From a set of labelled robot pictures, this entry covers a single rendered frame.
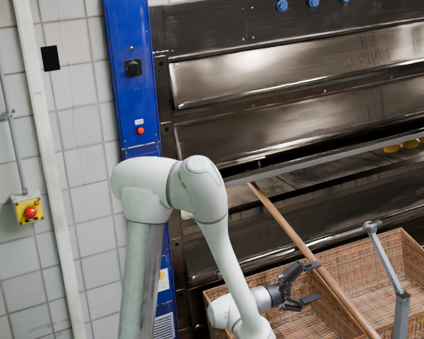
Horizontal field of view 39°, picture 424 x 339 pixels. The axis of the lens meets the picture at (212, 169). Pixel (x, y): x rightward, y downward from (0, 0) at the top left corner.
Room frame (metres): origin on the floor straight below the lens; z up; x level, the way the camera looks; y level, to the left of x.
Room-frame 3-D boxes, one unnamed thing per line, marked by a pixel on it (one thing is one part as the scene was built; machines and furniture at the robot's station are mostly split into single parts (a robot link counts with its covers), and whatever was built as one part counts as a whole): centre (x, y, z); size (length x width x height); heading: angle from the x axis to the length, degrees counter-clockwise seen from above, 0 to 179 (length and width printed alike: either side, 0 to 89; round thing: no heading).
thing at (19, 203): (1.91, 0.67, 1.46); 0.10 x 0.07 x 0.10; 115
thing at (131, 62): (2.08, 0.25, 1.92); 0.06 x 0.04 x 0.11; 115
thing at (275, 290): (1.67, -0.20, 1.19); 0.09 x 0.07 x 0.08; 114
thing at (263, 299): (1.64, -0.13, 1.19); 0.09 x 0.06 x 0.09; 24
